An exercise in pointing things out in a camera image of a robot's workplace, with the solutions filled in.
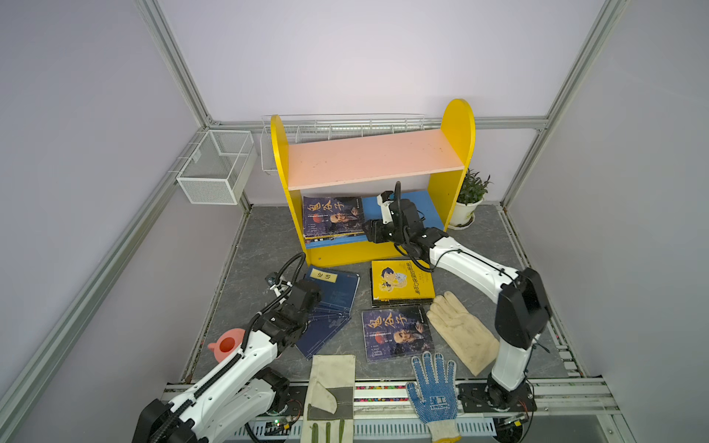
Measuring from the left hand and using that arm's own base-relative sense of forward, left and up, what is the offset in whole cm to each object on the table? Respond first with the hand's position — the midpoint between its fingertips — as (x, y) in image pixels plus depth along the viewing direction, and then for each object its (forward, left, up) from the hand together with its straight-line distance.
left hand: (305, 294), depth 82 cm
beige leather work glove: (-16, -51, -11) cm, 55 cm away
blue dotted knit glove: (-28, -36, -10) cm, 47 cm away
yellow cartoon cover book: (+18, -5, +5) cm, 19 cm away
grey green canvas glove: (-29, -7, -10) cm, 31 cm away
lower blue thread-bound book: (-8, -3, -12) cm, 14 cm away
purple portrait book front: (-10, -27, -10) cm, 31 cm away
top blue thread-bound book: (+4, -9, -8) cm, 13 cm away
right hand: (+17, -21, +10) cm, 29 cm away
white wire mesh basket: (+46, +33, +12) cm, 58 cm away
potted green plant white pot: (+33, -59, +5) cm, 68 cm away
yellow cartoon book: (+6, -31, -8) cm, 32 cm away
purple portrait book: (+24, -6, +8) cm, 26 cm away
